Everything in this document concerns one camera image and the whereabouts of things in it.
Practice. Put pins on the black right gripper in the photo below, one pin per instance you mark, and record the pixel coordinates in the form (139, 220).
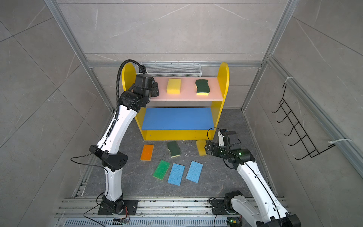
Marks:
(216, 146)

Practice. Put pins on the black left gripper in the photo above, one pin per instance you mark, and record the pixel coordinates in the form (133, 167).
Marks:
(154, 90)

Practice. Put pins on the yellow sponge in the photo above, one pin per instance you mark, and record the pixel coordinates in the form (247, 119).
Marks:
(174, 86)
(201, 147)

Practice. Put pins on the green scouring sponge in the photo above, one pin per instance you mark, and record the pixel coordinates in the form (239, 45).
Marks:
(173, 149)
(202, 86)

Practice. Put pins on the bright green sponge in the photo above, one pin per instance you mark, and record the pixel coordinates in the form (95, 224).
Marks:
(161, 170)

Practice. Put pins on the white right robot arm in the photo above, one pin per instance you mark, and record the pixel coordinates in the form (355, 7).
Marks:
(268, 211)

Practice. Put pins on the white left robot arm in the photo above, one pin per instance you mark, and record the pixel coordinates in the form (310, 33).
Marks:
(129, 102)

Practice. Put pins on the pink upper shelf board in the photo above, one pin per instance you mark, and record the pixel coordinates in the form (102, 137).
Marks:
(188, 90)

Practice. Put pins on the blue sponge right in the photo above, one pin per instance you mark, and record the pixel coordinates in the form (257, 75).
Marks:
(194, 172)

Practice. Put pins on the blue sponge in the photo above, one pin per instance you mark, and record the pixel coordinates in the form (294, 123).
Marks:
(194, 172)
(176, 174)

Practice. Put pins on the blue sponge middle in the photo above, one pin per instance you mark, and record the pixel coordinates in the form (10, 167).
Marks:
(176, 174)

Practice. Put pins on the orange sponge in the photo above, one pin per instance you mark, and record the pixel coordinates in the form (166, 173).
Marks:
(147, 153)

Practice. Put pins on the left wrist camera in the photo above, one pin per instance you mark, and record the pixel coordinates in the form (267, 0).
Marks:
(142, 69)

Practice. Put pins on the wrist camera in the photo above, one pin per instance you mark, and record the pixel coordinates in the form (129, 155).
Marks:
(221, 139)
(142, 69)

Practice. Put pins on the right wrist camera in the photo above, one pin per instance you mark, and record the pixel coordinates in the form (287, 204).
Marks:
(221, 139)

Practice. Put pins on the yellow shelf unit frame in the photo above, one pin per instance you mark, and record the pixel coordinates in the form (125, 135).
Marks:
(190, 135)

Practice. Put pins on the black wire hook rack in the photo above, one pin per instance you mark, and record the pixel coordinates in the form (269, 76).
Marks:
(297, 128)

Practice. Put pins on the aluminium frame profile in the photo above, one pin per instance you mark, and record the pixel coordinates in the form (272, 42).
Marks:
(61, 21)

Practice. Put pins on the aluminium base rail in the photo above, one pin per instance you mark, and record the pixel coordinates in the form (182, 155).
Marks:
(149, 212)

